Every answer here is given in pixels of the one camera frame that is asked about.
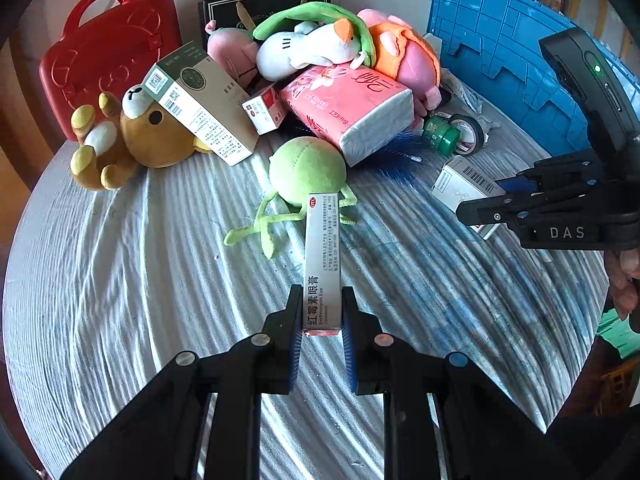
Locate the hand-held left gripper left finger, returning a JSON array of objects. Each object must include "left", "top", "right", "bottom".
[{"left": 60, "top": 284, "right": 305, "bottom": 480}]

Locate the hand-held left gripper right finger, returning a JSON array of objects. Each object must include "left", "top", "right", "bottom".
[{"left": 340, "top": 286, "right": 591, "bottom": 480}]

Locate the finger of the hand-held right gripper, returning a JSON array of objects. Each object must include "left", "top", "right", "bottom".
[
  {"left": 456, "top": 185, "right": 607, "bottom": 231},
  {"left": 495, "top": 149, "right": 608, "bottom": 194}
]

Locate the slim grey ointment box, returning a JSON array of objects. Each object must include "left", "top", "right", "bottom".
[{"left": 302, "top": 193, "right": 344, "bottom": 337}]

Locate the blue plastic crate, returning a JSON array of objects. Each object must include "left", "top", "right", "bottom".
[{"left": 426, "top": 0, "right": 628, "bottom": 158}]

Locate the pink pig plush orange dress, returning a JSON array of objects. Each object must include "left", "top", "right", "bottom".
[{"left": 357, "top": 8, "right": 442, "bottom": 117}]

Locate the large green white carton box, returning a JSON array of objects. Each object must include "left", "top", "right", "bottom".
[{"left": 142, "top": 40, "right": 260, "bottom": 167}]

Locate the person's right hand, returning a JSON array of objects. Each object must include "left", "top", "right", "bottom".
[{"left": 602, "top": 247, "right": 640, "bottom": 322}]

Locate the white box with barcode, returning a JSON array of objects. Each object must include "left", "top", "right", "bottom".
[{"left": 431, "top": 155, "right": 507, "bottom": 240}]

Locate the black tape roll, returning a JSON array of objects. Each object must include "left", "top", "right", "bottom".
[{"left": 447, "top": 115, "right": 486, "bottom": 155}]

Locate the green bottle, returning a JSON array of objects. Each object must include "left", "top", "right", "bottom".
[{"left": 421, "top": 114, "right": 462, "bottom": 155}]

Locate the crumpled clear plastic bag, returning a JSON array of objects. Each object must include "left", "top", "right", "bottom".
[{"left": 439, "top": 67, "right": 498, "bottom": 133}]

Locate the green round plush with legs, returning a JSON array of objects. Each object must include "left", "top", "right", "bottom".
[{"left": 223, "top": 136, "right": 359, "bottom": 260}]

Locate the pink tissue pack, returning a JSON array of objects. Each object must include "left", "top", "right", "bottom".
[{"left": 278, "top": 65, "right": 415, "bottom": 168}]

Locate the small red white box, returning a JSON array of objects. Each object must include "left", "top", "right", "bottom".
[{"left": 242, "top": 82, "right": 288, "bottom": 136}]

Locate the brown bear plush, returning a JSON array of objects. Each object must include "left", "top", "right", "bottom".
[{"left": 69, "top": 84, "right": 211, "bottom": 192}]

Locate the white duck plush green hat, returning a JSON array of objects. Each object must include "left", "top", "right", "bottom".
[{"left": 252, "top": 2, "right": 376, "bottom": 82}]

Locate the small pink plush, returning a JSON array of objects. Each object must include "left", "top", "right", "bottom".
[{"left": 205, "top": 20, "right": 261, "bottom": 81}]

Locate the black gift box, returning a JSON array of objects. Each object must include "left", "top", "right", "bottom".
[{"left": 197, "top": 0, "right": 333, "bottom": 51}]

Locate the red plastic carry case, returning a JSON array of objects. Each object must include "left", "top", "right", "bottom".
[{"left": 39, "top": 0, "right": 183, "bottom": 142}]

